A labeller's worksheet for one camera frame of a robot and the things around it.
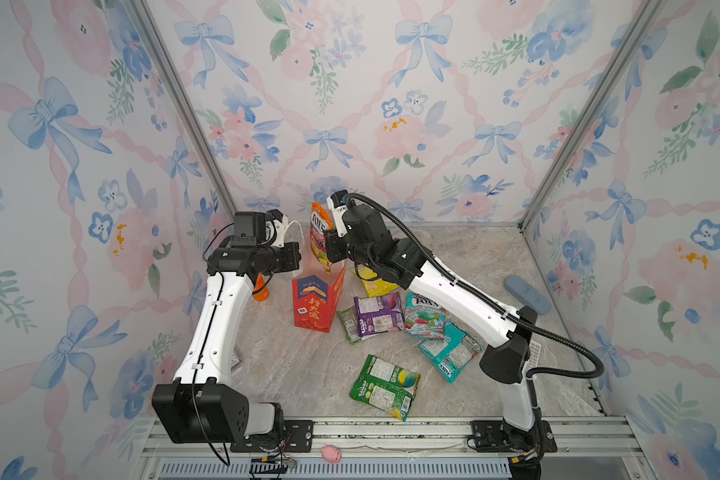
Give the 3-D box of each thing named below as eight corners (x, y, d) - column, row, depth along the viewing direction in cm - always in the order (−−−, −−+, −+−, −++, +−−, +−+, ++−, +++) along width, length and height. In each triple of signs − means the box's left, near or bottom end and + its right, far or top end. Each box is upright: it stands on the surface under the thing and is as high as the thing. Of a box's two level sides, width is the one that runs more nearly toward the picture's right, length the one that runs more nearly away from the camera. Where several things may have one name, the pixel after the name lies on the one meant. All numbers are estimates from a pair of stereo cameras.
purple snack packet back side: (358, 336, 92) (358, 333, 90) (353, 301, 100) (353, 297, 98) (407, 329, 94) (408, 325, 92) (398, 295, 101) (399, 291, 99)
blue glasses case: (542, 319, 97) (547, 314, 94) (500, 284, 105) (504, 278, 103) (551, 311, 99) (556, 305, 96) (509, 277, 107) (513, 271, 105)
